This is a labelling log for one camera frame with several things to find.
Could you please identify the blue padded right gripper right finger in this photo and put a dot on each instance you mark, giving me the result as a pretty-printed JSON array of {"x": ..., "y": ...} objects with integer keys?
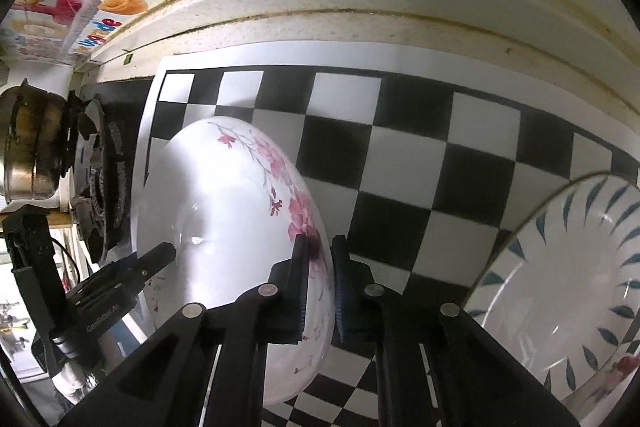
[{"x": 368, "y": 312}]

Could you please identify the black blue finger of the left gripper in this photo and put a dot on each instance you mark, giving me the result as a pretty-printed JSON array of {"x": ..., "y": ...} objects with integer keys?
[{"x": 149, "y": 264}]

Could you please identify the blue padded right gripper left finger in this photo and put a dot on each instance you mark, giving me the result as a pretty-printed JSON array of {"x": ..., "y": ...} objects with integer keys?
[{"x": 272, "y": 313}]

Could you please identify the white plate pink flowers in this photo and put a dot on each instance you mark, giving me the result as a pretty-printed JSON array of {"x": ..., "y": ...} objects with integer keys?
[{"x": 231, "y": 203}]

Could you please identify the white plate blue stripes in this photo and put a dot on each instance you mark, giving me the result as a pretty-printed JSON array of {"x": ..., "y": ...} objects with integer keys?
[{"x": 562, "y": 294}]

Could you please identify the checkered black white tablecloth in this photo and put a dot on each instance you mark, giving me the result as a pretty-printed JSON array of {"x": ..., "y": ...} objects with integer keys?
[{"x": 426, "y": 162}]

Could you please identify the black gas stove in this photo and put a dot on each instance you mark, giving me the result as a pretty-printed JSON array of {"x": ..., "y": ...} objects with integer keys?
[{"x": 108, "y": 121}]

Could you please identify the colourful wall sticker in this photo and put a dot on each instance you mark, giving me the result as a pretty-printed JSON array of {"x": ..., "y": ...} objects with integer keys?
[{"x": 62, "y": 31}]

